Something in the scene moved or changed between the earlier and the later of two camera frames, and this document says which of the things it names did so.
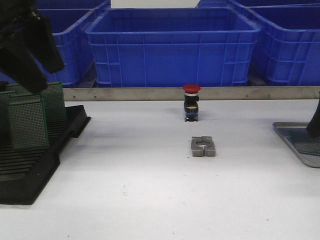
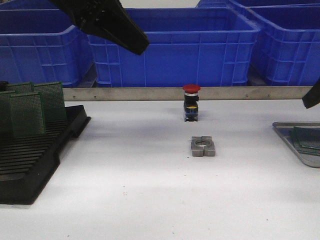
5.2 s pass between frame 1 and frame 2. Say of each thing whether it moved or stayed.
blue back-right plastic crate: stayed
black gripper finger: moved
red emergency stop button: stayed
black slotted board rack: stayed
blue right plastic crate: stayed
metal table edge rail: stayed
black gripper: moved
